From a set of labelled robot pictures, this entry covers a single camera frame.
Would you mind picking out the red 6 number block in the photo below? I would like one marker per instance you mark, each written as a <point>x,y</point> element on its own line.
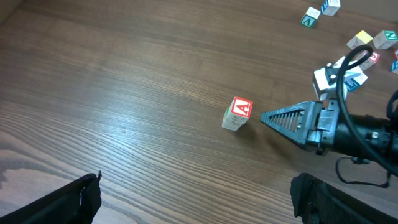
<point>370,61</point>

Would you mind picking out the blue H letter block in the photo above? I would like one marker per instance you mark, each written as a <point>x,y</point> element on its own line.
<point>394,67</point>

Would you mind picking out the green top letter block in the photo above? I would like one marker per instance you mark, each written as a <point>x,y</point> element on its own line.
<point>231,121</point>

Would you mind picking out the red M letter block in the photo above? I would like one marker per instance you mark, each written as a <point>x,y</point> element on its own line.
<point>396,53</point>

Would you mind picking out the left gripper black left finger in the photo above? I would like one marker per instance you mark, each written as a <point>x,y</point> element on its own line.
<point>76,202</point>

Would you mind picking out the blue letter block far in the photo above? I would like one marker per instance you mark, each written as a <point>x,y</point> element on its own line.
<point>330,7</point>

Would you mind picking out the red A letter block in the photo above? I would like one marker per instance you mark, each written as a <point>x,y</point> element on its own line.
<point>241,106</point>

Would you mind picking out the yellow top block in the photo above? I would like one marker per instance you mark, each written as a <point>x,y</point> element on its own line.
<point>361,38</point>

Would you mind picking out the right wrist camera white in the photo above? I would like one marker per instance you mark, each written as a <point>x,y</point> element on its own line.
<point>325,79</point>

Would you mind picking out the green N letter block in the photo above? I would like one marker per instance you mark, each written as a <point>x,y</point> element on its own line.
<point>385,39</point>

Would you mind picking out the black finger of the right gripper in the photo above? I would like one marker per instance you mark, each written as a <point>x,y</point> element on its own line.
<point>294,122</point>

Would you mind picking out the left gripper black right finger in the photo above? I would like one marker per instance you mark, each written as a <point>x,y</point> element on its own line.
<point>315,201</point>

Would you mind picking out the blue bottom block near gripper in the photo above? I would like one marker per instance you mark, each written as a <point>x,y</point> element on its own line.
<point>354,83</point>

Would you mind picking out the green V letter block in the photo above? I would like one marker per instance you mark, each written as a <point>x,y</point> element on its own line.
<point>310,17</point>

